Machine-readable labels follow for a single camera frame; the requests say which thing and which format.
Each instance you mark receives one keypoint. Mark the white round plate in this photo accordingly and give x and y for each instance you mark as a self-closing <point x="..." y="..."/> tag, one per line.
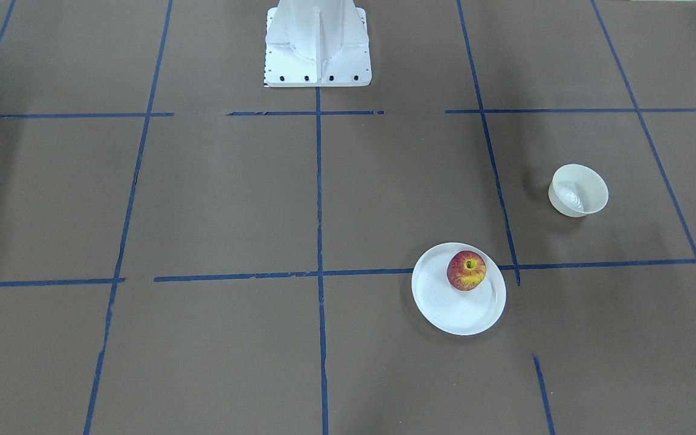
<point x="453" y="310"/>

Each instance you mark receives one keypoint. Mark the red yellow apple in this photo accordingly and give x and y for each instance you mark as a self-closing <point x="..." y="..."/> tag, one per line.
<point x="466" y="270"/>

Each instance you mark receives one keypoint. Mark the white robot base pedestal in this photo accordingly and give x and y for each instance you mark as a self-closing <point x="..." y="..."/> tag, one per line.
<point x="317" y="43"/>

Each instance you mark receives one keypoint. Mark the white plastic bowl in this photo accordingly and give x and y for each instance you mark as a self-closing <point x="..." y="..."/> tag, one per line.
<point x="577" y="191"/>

